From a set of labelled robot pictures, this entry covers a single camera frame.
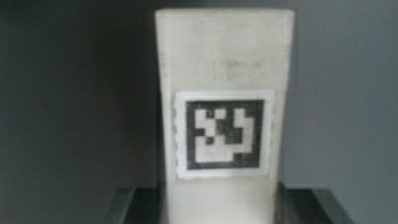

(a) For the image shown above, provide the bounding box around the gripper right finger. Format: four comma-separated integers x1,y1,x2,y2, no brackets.
280,187,355,224

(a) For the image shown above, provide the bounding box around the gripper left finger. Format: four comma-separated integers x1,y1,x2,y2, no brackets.
101,187,158,224

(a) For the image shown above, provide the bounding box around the white leg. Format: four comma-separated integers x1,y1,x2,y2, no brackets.
156,8,295,224

